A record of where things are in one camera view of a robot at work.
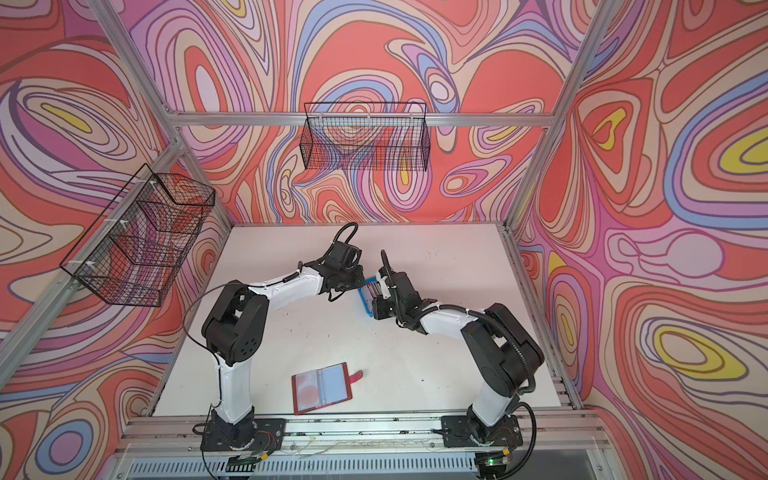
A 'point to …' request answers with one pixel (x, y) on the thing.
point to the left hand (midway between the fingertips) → (370, 276)
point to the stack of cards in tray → (374, 290)
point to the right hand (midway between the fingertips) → (377, 308)
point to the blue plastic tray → (367, 293)
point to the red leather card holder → (323, 387)
